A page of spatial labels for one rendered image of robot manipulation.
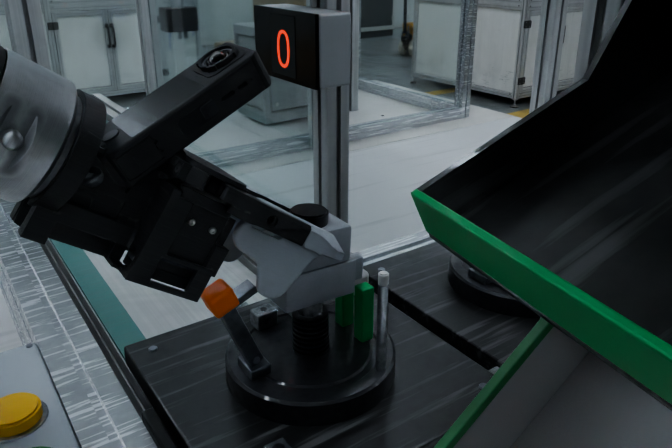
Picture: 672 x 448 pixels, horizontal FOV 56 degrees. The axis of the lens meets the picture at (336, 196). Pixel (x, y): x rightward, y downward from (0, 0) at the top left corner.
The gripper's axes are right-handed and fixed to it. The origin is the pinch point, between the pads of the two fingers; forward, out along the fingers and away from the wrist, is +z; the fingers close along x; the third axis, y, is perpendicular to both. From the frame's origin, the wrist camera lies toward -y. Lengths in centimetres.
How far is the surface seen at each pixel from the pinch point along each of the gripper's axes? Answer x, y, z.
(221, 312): 1.1, 8.0, -4.8
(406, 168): -59, -16, 63
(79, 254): -37.5, 18.1, -0.2
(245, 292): 0.6, 6.2, -3.5
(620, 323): 30.2, -3.6, -14.6
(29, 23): -107, -5, -4
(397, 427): 9.6, 9.7, 7.9
